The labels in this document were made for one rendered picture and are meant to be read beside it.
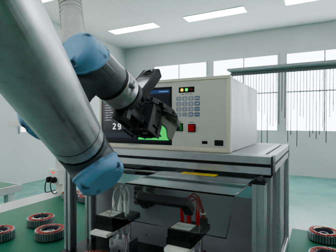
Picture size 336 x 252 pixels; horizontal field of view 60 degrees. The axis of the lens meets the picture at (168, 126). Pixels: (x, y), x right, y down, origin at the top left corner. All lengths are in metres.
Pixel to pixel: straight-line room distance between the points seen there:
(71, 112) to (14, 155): 5.84
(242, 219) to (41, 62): 0.78
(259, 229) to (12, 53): 0.65
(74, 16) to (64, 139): 1.88
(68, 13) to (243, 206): 1.75
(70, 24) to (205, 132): 1.55
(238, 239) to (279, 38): 6.56
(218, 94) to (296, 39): 6.51
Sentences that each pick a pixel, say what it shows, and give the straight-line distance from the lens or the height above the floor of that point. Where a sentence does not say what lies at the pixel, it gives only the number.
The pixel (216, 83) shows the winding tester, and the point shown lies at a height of 1.30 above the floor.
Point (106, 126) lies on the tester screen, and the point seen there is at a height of 1.18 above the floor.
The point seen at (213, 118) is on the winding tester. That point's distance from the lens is 0.79.
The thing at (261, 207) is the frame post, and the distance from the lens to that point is 0.74.
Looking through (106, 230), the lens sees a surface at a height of 0.88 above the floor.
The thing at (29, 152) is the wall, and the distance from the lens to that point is 6.35.
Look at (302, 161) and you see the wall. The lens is 7.08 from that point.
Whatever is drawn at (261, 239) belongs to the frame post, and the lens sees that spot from 0.77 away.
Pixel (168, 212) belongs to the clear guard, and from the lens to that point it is 0.57.
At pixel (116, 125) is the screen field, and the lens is 0.94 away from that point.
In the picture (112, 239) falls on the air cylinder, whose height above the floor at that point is 0.82.
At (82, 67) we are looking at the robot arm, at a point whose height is 1.28.
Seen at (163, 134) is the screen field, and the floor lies 1.16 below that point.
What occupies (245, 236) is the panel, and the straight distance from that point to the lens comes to 0.95.
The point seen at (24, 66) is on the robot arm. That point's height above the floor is 1.24.
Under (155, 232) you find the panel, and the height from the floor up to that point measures 0.81.
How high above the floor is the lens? 1.20
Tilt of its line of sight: 1 degrees down
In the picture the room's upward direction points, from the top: straight up
